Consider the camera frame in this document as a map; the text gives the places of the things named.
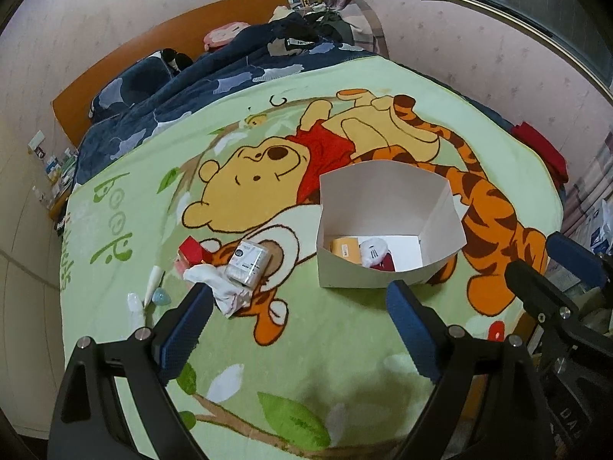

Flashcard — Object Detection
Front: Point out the small orange box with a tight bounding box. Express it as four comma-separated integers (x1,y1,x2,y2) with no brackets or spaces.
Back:
329,236,361,260

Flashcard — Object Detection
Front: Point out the white plastic object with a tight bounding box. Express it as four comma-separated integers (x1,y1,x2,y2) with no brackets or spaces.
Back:
126,292,146,329

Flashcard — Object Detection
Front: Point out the clutter of small boxes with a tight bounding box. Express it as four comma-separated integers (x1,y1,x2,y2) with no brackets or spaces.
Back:
26,130,80,198

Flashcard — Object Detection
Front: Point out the green cartoon printed blanket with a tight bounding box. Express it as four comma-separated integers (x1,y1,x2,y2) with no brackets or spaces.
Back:
57,55,563,460

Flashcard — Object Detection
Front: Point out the plaid fabric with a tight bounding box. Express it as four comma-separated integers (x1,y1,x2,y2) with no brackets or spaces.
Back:
341,0,391,58

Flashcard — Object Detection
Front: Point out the pile of dark clothes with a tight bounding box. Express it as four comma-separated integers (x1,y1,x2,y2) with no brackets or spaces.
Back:
267,4,356,46

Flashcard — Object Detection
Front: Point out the dark blue patterned quilt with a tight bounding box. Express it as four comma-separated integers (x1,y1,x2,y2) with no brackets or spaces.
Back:
77,24,384,185

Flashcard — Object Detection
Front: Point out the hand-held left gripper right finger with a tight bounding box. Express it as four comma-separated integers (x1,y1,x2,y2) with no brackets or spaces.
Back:
387,279,566,460

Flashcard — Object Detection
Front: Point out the pink plush pillow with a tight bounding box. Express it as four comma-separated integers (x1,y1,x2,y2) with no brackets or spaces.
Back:
203,21,250,49

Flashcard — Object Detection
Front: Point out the white plastic bag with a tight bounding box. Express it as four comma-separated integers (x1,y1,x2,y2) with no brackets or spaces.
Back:
580,197,613,256

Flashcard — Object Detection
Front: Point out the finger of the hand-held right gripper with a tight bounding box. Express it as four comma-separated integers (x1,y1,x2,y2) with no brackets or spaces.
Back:
504,261,581,342
546,231,613,294

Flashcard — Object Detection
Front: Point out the red cloth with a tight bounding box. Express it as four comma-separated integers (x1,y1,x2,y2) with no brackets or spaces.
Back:
510,122,570,184

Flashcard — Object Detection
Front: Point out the wooden nightstand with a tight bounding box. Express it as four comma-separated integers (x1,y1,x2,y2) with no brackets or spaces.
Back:
47,183,74,221

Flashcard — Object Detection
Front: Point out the white crumpled cloth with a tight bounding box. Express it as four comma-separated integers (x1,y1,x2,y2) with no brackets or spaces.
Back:
183,264,257,318

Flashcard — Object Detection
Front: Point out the clear cylindrical cotton-swab container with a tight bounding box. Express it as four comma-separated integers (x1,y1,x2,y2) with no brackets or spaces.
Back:
225,240,270,289

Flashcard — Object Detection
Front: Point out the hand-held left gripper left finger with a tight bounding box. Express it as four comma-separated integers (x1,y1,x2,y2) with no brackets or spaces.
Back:
47,282,214,460

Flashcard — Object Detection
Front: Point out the black white plush toy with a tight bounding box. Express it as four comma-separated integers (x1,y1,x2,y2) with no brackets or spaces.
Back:
160,48,193,74

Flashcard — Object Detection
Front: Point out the red small box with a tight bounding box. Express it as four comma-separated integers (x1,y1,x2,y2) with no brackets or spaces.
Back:
176,236,214,271

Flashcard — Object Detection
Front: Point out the white paper box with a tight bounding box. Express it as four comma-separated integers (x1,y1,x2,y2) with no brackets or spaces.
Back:
316,160,467,289

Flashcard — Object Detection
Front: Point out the orange wooden headboard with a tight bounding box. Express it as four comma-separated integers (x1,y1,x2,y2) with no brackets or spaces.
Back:
52,0,288,147

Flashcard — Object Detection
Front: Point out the white lotion tube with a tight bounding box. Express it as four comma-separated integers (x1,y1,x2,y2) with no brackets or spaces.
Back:
144,267,164,308

